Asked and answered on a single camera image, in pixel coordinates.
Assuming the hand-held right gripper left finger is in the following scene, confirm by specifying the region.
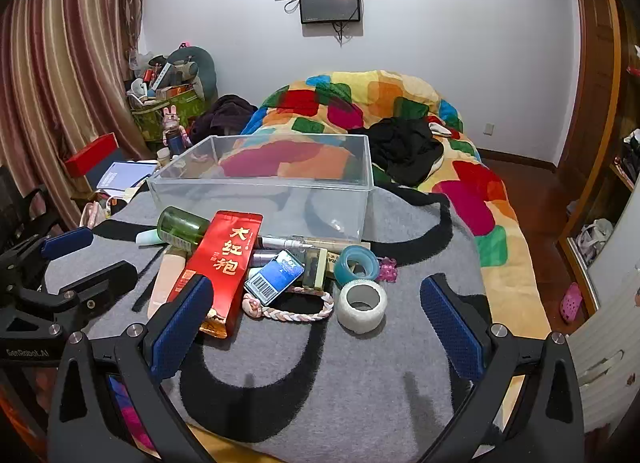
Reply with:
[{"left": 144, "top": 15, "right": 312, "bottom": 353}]
[{"left": 47, "top": 273, "right": 216, "bottom": 463}]

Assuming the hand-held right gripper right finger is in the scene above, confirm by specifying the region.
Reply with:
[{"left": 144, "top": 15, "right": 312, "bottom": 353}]
[{"left": 420, "top": 275, "right": 586, "bottom": 463}]

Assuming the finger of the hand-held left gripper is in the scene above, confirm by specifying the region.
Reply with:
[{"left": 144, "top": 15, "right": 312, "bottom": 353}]
[
  {"left": 10, "top": 260, "right": 138, "bottom": 325},
  {"left": 0, "top": 228, "right": 94, "bottom": 289}
]

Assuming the red tea packet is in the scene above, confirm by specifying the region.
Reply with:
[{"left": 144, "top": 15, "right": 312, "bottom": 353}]
[{"left": 167, "top": 212, "right": 264, "bottom": 339}]

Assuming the clear tape roll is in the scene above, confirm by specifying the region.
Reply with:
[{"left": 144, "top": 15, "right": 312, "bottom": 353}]
[{"left": 337, "top": 279, "right": 388, "bottom": 334}]

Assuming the green glass bottle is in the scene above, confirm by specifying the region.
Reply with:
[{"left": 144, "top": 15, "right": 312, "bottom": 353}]
[{"left": 157, "top": 206, "right": 211, "bottom": 249}]

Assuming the blue tape roll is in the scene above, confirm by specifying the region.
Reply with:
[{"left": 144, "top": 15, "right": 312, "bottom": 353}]
[{"left": 334, "top": 244, "right": 382, "bottom": 288}]

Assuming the clear plastic box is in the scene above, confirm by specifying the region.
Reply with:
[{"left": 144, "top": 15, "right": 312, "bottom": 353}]
[{"left": 146, "top": 134, "right": 376, "bottom": 241}]

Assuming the pink pouch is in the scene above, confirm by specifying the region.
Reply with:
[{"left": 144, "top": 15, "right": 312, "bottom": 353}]
[{"left": 80, "top": 200, "right": 113, "bottom": 229}]

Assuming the black chair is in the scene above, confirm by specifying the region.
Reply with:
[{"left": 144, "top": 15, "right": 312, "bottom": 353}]
[{"left": 0, "top": 166, "right": 63, "bottom": 254}]

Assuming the blue notebook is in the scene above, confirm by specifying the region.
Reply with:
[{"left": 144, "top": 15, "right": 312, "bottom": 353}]
[{"left": 96, "top": 162, "right": 156, "bottom": 191}]

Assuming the red box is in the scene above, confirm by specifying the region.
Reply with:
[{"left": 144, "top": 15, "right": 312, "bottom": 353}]
[{"left": 64, "top": 133, "right": 120, "bottom": 178}]

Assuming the blue card box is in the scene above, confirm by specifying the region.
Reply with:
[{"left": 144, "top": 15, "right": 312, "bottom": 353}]
[{"left": 244, "top": 249, "right": 306, "bottom": 306}]

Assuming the pink clog shoe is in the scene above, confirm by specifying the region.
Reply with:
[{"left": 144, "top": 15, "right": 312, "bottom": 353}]
[{"left": 560, "top": 282, "right": 583, "bottom": 323}]

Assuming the white pen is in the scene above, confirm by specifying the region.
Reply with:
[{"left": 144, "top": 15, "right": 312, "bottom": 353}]
[{"left": 257, "top": 235, "right": 313, "bottom": 250}]

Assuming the grey and black mat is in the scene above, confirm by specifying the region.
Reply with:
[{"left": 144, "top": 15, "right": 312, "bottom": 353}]
[{"left": 45, "top": 188, "right": 493, "bottom": 463}]

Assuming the beige stick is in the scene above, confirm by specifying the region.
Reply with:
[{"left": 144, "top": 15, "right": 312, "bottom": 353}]
[{"left": 305, "top": 239, "right": 371, "bottom": 250}]

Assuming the tan printed small box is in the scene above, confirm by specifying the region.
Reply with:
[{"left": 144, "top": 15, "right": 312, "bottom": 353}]
[{"left": 301, "top": 248, "right": 329, "bottom": 290}]

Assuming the green storage bag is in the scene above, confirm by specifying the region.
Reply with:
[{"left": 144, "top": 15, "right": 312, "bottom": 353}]
[{"left": 131, "top": 88, "right": 207, "bottom": 141}]

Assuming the colourful patchwork blanket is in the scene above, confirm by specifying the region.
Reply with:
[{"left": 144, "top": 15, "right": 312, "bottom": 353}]
[{"left": 240, "top": 70, "right": 551, "bottom": 339}]

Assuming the white ribbed panel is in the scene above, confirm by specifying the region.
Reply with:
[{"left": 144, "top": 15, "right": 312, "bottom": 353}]
[{"left": 565, "top": 193, "right": 640, "bottom": 436}]

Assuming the pink bunny toy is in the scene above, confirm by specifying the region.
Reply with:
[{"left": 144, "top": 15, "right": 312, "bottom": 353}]
[{"left": 162, "top": 106, "right": 192, "bottom": 144}]

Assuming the white bag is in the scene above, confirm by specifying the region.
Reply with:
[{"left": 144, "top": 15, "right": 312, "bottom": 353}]
[{"left": 577, "top": 218, "right": 613, "bottom": 264}]

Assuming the striped pink curtain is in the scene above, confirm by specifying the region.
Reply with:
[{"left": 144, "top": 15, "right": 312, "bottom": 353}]
[{"left": 0, "top": 0, "right": 151, "bottom": 229}]

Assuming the black clothing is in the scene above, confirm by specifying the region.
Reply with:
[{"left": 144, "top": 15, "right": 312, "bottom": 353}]
[{"left": 367, "top": 117, "right": 445, "bottom": 187}]

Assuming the dark purple clothing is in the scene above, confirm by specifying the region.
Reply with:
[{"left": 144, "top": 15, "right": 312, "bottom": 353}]
[{"left": 189, "top": 94, "right": 258, "bottom": 141}]

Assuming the grey neck pillow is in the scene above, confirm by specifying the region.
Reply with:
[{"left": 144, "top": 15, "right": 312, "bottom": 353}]
[{"left": 167, "top": 46, "right": 218, "bottom": 99}]

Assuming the wooden wardrobe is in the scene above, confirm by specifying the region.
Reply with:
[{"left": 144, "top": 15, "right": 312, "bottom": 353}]
[{"left": 555, "top": 0, "right": 640, "bottom": 314}]

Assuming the pink white braided rope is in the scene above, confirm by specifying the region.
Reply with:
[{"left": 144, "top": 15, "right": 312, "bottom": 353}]
[{"left": 242, "top": 290, "right": 335, "bottom": 320}]

